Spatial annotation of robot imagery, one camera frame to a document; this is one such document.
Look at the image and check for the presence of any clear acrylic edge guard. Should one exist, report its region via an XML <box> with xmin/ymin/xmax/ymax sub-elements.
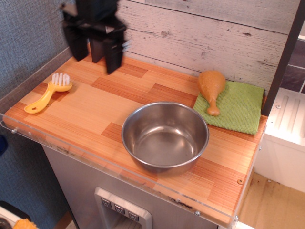
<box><xmin>0</xmin><ymin>113</ymin><xmax>239</xmax><ymax>226</ymax></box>

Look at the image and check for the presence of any dark vertical post right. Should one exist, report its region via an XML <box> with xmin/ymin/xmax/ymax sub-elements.
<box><xmin>261</xmin><ymin>0</ymin><xmax>305</xmax><ymax>116</ymax></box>

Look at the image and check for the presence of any stainless steel bowl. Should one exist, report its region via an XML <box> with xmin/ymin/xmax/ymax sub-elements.
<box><xmin>121</xmin><ymin>102</ymin><xmax>210</xmax><ymax>176</ymax></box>

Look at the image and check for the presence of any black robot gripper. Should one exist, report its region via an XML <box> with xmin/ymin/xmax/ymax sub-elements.
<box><xmin>59</xmin><ymin>0</ymin><xmax>129</xmax><ymax>74</ymax></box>

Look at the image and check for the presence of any dark vertical post left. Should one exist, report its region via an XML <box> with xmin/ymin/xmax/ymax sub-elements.
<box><xmin>89</xmin><ymin>38</ymin><xmax>105</xmax><ymax>63</ymax></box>

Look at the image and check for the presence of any orange object bottom left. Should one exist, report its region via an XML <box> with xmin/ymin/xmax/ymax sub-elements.
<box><xmin>13</xmin><ymin>219</ymin><xmax>37</xmax><ymax>229</ymax></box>

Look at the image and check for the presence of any yellow dish brush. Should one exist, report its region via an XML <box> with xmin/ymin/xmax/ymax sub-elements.
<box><xmin>24</xmin><ymin>73</ymin><xmax>73</xmax><ymax>114</ymax></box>

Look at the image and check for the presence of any dark vertical post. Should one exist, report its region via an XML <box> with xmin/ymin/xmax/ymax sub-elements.
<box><xmin>89</xmin><ymin>38</ymin><xmax>105</xmax><ymax>63</ymax></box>
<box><xmin>261</xmin><ymin>0</ymin><xmax>305</xmax><ymax>116</ymax></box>

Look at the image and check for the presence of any green cloth towel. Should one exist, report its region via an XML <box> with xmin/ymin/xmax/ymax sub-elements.
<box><xmin>193</xmin><ymin>81</ymin><xmax>264</xmax><ymax>135</ymax></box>

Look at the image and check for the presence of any silver toy fridge cabinet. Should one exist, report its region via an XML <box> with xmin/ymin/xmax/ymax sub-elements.
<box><xmin>43</xmin><ymin>146</ymin><xmax>218</xmax><ymax>229</ymax></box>

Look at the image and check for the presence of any plastic toy chicken drumstick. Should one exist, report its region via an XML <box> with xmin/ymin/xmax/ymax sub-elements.
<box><xmin>197</xmin><ymin>70</ymin><xmax>226</xmax><ymax>116</ymax></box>

